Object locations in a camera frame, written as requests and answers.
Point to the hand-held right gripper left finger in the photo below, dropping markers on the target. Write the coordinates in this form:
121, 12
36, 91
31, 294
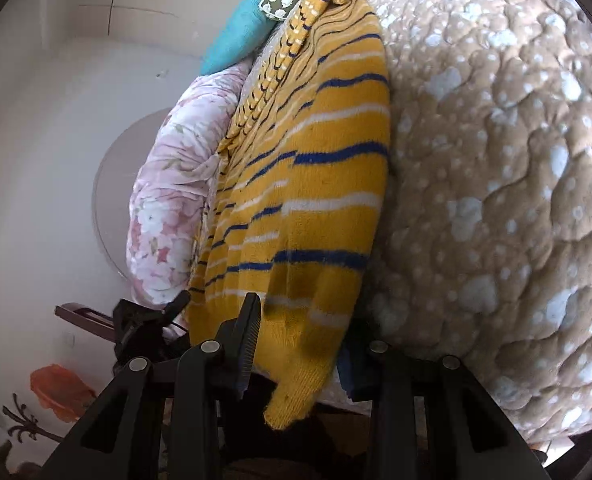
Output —
246, 345

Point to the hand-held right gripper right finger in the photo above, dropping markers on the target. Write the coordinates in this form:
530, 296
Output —
356, 375

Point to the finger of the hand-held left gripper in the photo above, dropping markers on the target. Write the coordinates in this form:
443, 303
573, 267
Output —
178, 307

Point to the yellow striped knit sweater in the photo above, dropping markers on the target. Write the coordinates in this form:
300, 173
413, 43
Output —
321, 195

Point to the dark wooden furniture piece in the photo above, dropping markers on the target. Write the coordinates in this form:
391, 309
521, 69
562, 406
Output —
83, 319

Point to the orange plastic bag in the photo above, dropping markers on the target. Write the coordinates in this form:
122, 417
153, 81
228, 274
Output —
61, 390

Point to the pink floral duvet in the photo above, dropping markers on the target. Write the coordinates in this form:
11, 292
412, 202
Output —
176, 195

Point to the white round headboard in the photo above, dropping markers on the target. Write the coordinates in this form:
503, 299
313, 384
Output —
113, 195

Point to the brown spotted quilt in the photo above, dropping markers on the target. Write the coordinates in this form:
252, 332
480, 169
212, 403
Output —
501, 185

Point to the teal pillow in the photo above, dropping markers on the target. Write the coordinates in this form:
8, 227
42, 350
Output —
236, 32

